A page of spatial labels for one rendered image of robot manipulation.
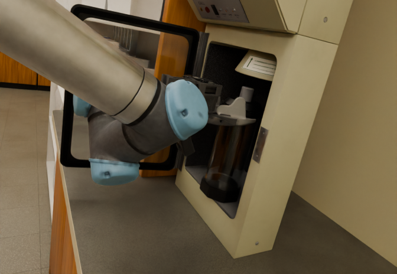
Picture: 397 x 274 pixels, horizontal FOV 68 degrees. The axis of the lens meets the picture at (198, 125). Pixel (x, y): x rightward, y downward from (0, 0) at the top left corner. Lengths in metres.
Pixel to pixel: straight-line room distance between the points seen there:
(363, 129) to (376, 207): 0.21
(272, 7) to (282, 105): 0.17
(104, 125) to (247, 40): 0.34
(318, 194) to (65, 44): 0.90
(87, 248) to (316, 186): 0.71
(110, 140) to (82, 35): 0.17
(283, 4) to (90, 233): 0.57
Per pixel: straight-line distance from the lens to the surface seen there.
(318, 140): 1.04
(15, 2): 0.33
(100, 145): 0.48
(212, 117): 0.59
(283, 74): 0.55
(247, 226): 0.66
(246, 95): 0.67
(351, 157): 0.97
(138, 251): 0.66
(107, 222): 0.73
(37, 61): 0.34
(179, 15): 0.83
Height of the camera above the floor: 1.37
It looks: 16 degrees down
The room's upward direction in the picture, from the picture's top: 12 degrees clockwise
